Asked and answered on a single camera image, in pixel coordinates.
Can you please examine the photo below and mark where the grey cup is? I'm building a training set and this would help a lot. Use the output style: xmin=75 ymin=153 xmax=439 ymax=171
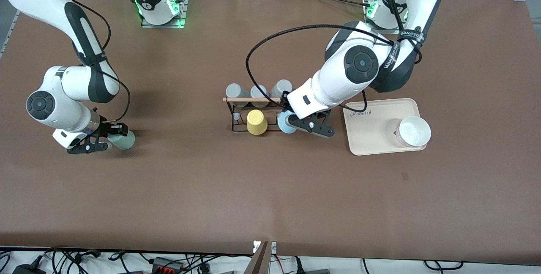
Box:
xmin=225 ymin=83 xmax=253 ymax=108
xmin=270 ymin=79 xmax=293 ymax=99
xmin=250 ymin=85 xmax=270 ymax=108

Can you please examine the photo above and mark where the white camera bracket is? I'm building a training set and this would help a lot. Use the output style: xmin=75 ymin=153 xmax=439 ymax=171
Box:
xmin=253 ymin=240 xmax=277 ymax=254

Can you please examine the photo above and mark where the yellow cup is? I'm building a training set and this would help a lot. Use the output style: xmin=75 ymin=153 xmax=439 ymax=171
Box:
xmin=247 ymin=110 xmax=268 ymax=135

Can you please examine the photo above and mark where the black box with orange terminals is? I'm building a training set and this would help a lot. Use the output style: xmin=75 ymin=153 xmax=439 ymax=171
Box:
xmin=151 ymin=256 xmax=185 ymax=274

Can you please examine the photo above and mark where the black power adapter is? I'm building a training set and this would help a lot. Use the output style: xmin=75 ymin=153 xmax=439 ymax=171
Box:
xmin=13 ymin=263 xmax=46 ymax=274

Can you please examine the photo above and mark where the black wire cup rack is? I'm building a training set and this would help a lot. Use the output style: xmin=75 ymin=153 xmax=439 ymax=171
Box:
xmin=223 ymin=96 xmax=293 ymax=133

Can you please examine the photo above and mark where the beige rectangular tray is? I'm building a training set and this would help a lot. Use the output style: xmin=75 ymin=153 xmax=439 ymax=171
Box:
xmin=343 ymin=98 xmax=427 ymax=155

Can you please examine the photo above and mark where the pale green cup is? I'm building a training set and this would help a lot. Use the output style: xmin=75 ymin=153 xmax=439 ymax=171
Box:
xmin=108 ymin=130 xmax=136 ymax=151

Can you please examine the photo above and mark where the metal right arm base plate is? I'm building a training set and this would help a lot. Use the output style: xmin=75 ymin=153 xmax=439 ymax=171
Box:
xmin=141 ymin=0 xmax=189 ymax=28

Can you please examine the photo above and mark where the white bowl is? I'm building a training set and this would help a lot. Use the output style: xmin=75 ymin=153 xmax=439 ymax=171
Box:
xmin=395 ymin=115 xmax=432 ymax=147

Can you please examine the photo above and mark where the light blue cup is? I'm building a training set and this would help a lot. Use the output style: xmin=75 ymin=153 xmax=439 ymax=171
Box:
xmin=277 ymin=111 xmax=298 ymax=134

